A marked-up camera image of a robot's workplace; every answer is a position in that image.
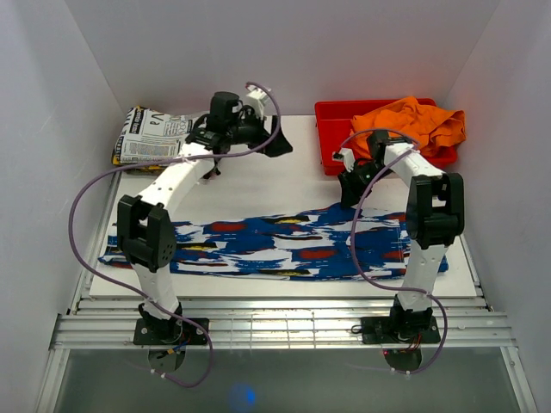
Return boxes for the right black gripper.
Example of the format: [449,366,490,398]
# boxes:
[337,162,393,210]

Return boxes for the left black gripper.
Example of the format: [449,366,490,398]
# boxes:
[228,108,294,159]

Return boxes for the blue white patterned trousers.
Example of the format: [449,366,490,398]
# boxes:
[96,202,449,282]

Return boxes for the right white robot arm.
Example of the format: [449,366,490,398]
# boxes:
[332,128,465,343]

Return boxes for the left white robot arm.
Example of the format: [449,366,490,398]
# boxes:
[116,84,293,344]

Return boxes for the orange trousers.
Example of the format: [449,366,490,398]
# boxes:
[350,96,466,159]

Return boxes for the newspaper print folded trousers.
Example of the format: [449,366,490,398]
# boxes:
[112,106,213,166]

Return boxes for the red plastic tray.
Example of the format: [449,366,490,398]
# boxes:
[314,98,457,176]

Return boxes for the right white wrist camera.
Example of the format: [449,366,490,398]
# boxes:
[332,147,356,172]

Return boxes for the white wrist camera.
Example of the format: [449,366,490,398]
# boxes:
[243,84,270,120]
[332,147,356,172]

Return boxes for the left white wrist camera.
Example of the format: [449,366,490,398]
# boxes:
[243,84,270,120]

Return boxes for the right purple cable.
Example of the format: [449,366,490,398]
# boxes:
[342,127,449,376]

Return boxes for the purple cable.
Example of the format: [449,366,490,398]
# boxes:
[68,81,282,388]
[342,127,449,376]

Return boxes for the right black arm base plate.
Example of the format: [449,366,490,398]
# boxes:
[360,317,441,344]

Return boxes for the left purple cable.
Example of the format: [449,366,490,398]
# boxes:
[68,81,282,388]

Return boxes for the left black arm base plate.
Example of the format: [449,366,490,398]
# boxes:
[133,318,209,347]

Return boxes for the aluminium frame rail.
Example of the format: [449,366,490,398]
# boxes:
[51,297,517,350]

